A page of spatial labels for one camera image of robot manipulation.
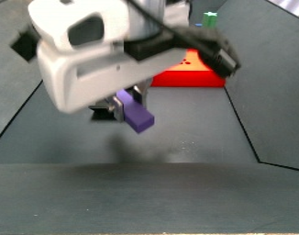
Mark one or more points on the green star peg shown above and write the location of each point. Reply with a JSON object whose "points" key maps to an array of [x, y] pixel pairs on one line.
{"points": [[209, 19]]}

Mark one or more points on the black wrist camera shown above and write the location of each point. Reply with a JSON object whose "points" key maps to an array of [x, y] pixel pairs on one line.
{"points": [[217, 52]]}

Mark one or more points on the black curved fixture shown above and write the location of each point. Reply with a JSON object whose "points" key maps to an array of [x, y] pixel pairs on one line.
{"points": [[102, 113]]}

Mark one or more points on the red foam peg board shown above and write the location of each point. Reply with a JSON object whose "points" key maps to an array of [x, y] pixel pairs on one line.
{"points": [[189, 74]]}

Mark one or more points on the purple rectangle block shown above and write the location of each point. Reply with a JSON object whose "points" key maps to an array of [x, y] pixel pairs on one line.
{"points": [[137, 115]]}

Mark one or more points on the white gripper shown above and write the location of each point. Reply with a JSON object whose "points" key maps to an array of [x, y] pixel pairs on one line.
{"points": [[98, 48]]}

